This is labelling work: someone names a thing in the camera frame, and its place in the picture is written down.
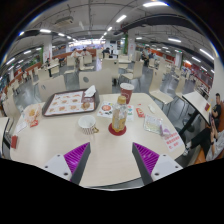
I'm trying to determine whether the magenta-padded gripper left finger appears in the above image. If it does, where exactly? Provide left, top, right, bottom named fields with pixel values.
left=41, top=141, right=92, bottom=185

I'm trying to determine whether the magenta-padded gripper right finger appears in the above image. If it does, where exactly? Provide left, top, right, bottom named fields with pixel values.
left=131, top=142, right=184, bottom=186

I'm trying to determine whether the clear bottle with tan cap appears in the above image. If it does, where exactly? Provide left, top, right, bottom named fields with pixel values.
left=111, top=95, right=129, bottom=133

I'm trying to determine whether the white sticker with red print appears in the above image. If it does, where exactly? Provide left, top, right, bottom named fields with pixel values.
left=162, top=130, right=185, bottom=154

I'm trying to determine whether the clear plastic wrapped packet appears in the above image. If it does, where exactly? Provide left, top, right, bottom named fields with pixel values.
left=143, top=114, right=164, bottom=136

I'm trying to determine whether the flat round red coaster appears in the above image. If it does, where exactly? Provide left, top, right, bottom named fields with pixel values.
left=107, top=122, right=128, bottom=137

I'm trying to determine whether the small white packet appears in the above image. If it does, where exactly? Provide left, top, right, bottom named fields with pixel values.
left=147, top=104, right=157, bottom=115

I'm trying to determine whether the colourful printed leaflet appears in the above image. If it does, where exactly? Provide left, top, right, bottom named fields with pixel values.
left=97, top=101, right=135, bottom=122

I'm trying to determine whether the printed paper tray liner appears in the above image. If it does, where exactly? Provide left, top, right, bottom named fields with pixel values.
left=44, top=90, right=96, bottom=116

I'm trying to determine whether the person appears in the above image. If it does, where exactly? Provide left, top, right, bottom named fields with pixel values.
left=70, top=49, right=81, bottom=60
left=80, top=48, right=91, bottom=58
left=102, top=47, right=112, bottom=60
left=211, top=93, right=223, bottom=125
left=183, top=116, right=224, bottom=163
left=141, top=51, right=150, bottom=66

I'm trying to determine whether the clear bag of fried snacks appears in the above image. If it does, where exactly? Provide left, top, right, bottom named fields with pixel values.
left=22, top=102, right=43, bottom=125

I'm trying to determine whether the white printed card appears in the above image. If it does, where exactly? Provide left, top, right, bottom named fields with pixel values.
left=14, top=119, right=28, bottom=134

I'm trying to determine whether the red card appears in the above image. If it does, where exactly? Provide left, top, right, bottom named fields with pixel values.
left=10, top=134, right=19, bottom=150

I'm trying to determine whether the beige chair with metal legs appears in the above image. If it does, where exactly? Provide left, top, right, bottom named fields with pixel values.
left=148, top=74, right=175, bottom=108

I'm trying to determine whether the red paper cup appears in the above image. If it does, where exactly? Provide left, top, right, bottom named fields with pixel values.
left=119, top=82, right=135, bottom=105

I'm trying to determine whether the crumpled white napkin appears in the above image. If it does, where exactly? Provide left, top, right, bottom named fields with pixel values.
left=83, top=85, right=98, bottom=98

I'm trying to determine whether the neighbouring beige table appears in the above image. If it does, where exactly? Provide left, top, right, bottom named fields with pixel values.
left=182, top=91, right=213, bottom=134

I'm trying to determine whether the ceiling air conditioner unit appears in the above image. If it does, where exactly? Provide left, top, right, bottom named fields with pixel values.
left=53, top=16, right=74, bottom=28

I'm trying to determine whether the group of ceiling lights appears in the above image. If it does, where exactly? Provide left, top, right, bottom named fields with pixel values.
left=0, top=1, right=216, bottom=73

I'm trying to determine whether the white striped mug, gold handle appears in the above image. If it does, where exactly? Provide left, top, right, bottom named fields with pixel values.
left=77, top=114, right=100, bottom=136

